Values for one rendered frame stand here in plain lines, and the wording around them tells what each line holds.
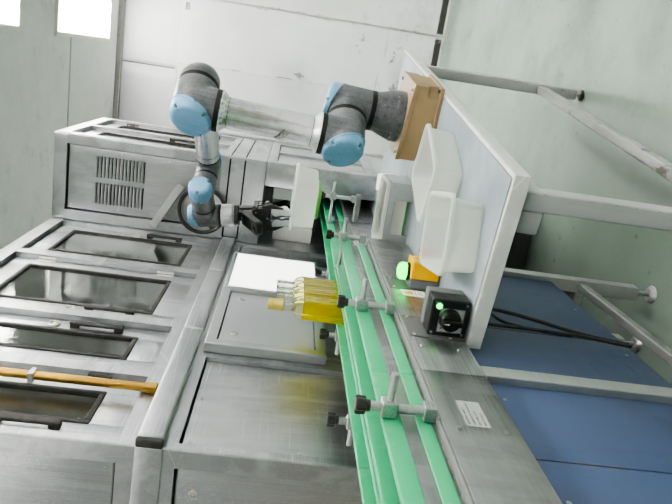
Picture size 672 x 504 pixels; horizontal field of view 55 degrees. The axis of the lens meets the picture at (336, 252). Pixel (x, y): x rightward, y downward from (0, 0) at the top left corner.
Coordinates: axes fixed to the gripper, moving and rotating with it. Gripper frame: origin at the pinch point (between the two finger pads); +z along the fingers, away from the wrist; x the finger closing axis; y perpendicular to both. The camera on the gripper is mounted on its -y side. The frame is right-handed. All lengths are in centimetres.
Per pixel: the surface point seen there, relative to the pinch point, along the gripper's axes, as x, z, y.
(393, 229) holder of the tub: 0.0, 31.8, -10.8
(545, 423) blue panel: -8, 45, -116
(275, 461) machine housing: 18, -1, -96
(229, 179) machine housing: 8, -30, 68
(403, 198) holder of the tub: -10.0, 34.7, -9.6
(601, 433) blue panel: -6, 55, -118
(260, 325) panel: 22.8, -9.7, -31.7
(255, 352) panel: 21, -10, -49
